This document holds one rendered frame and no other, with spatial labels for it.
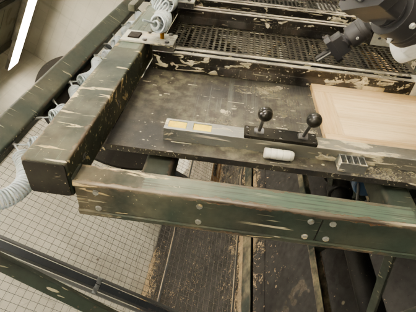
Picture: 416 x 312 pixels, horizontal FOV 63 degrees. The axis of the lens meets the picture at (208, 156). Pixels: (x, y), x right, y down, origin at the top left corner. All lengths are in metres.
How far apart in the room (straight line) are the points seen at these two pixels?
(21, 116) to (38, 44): 6.61
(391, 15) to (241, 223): 0.50
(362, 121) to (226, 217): 0.60
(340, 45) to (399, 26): 0.72
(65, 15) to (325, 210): 7.04
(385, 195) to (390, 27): 0.45
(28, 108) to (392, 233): 1.35
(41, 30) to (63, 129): 7.08
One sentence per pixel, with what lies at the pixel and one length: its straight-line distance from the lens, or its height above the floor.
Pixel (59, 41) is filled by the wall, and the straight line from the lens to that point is 7.82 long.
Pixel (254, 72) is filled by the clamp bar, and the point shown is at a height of 1.50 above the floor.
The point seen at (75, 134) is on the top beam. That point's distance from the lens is 0.83.
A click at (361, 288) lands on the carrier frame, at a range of 1.55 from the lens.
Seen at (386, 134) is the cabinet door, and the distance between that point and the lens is 1.16.
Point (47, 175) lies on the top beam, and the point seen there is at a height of 1.90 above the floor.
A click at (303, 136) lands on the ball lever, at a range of 0.94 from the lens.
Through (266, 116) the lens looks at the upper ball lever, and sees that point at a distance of 0.83.
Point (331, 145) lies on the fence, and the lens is 0.98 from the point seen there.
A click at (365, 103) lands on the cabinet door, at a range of 1.30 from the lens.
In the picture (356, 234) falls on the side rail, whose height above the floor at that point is 1.28.
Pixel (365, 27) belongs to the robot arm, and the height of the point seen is 1.25.
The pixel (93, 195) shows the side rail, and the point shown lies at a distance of 0.80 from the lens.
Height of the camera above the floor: 1.86
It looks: 17 degrees down
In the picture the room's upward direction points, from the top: 59 degrees counter-clockwise
